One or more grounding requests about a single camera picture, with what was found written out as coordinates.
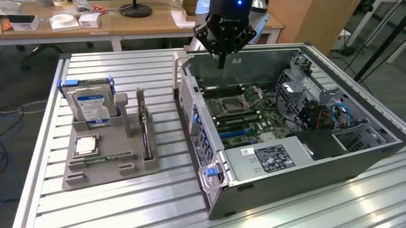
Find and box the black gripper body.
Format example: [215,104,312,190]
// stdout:
[207,0,252,55]

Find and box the graphics card with metal bracket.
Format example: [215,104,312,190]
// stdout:
[136,87,152,161]

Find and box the white paper stack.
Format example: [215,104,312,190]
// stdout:
[169,9,197,29]

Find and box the brown cardboard box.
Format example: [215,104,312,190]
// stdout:
[181,0,199,17]

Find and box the wooden cabinet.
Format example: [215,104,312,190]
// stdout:
[275,0,362,55]

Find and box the black lamp base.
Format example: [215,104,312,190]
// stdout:
[118,0,152,19]

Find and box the metal socket cover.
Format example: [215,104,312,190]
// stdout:
[240,85,264,105]

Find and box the perforated metal disk bay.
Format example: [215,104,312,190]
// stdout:
[275,68,343,133]

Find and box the CPU socket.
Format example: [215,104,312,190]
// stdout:
[220,96,247,114]

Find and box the installed dark RAM stick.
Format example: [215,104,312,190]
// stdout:
[217,114,259,126]

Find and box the green motherboard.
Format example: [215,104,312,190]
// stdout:
[196,78,295,150]

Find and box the small white box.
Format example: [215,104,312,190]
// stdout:
[77,13,101,29]

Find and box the black expansion slot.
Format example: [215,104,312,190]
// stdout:
[217,125,249,133]

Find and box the clear plastic packet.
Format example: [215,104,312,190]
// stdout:
[64,0,105,14]

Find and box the blue expansion slot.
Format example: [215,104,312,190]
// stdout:
[217,129,252,140]

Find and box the black stand pole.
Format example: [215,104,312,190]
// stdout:
[354,0,406,83]

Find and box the white square holder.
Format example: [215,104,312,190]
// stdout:
[49,13,80,33]

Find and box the hard disk in blue carrier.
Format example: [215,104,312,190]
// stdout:
[56,75,116,130]

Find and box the wooden desk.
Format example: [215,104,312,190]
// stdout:
[0,0,284,52]

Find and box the grey plastic parts rack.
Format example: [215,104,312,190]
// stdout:
[62,92,161,190]

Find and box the black office chair base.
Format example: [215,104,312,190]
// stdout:
[14,41,94,72]

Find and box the grey power supply unit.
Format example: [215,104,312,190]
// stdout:
[221,136,315,188]

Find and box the open metal drive cage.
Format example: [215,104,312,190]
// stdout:
[331,123,386,152]

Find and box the blue case latch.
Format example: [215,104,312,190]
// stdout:
[203,167,221,178]

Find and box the white box with black lid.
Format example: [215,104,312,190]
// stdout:
[6,14,40,31]

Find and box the silver CPU chip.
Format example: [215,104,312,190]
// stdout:
[74,136,100,155]

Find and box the green loose RAM stick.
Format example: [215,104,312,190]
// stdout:
[82,153,132,164]

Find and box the orange box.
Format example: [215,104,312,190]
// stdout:
[0,16,12,34]

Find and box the open dark grey PC case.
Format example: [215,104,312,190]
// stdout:
[172,42,406,220]

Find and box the white desk frame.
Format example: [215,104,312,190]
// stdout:
[329,0,406,65]

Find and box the black wire bundle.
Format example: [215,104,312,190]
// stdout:
[299,101,320,130]

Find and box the red wire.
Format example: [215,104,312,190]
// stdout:
[316,106,332,129]

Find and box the blue wire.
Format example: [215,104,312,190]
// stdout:
[329,101,355,130]

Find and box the white floor cable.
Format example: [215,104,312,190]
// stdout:
[0,99,48,114]

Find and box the blue floor cable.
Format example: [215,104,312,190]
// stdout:
[0,116,25,205]

